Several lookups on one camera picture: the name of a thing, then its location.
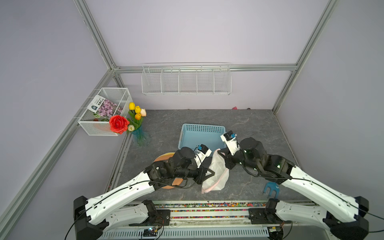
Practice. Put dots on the purple flower packet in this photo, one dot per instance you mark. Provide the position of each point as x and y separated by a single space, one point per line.
101 107

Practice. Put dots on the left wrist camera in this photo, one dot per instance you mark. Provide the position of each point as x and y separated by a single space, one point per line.
201 153

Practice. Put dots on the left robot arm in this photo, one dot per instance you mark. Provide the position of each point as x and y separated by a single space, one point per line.
94 216

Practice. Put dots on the long white wire shelf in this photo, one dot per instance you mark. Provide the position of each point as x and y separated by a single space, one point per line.
187 80

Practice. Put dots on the white wire corner basket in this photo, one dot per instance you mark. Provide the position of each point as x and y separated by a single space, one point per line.
101 127

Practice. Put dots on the light blue plastic basket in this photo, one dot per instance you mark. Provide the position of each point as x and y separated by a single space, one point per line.
197 134

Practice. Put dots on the orange mesh laundry bag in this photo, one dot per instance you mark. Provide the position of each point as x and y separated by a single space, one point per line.
173 181

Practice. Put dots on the red artificial rose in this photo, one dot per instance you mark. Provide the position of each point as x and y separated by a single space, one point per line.
118 124

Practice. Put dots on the white mesh laundry bag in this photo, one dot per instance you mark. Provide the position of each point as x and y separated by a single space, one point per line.
221 174

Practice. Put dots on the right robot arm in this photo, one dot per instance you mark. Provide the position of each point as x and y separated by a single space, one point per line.
342 215

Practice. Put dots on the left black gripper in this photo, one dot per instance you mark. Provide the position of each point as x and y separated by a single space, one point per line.
201 175

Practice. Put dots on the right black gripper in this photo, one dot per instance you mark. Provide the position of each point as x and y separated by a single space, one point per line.
228 158

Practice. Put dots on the tulip bouquet in vase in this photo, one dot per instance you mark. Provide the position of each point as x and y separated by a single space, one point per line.
137 115

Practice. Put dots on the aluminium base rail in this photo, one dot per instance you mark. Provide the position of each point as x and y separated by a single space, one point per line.
199 220

